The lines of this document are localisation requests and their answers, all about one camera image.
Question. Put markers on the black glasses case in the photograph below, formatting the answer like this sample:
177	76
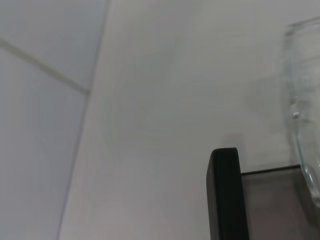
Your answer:
225	200

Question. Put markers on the clear white glasses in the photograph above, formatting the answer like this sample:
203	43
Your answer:
308	180

